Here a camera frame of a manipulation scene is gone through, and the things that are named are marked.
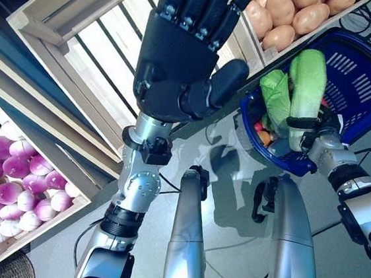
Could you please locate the light wooden slatted crate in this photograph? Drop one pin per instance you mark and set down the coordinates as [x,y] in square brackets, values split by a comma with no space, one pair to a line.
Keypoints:
[268,54]
[49,228]
[43,14]

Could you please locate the small red tomato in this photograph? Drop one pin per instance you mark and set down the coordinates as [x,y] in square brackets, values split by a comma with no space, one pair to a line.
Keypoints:
[258,126]

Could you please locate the black five-finger right hand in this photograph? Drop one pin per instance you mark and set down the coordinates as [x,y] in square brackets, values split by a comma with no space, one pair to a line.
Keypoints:
[329,120]

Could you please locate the black five-finger left hand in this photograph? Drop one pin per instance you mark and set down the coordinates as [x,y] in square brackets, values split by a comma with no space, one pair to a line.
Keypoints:
[173,57]

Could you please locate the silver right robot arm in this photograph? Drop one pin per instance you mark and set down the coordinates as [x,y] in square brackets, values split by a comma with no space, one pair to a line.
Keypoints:
[360,187]

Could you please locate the blue plastic shopping basket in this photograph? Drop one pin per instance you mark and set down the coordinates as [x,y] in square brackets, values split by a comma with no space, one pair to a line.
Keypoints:
[359,87]

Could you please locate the wooden display shelf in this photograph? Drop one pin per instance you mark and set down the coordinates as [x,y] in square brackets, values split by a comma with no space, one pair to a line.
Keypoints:
[36,105]

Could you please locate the small orange fruit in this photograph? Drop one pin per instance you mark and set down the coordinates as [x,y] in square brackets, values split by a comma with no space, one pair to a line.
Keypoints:
[265,137]

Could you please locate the silver left robot leg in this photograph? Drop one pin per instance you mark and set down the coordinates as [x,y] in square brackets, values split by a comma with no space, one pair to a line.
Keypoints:
[183,245]

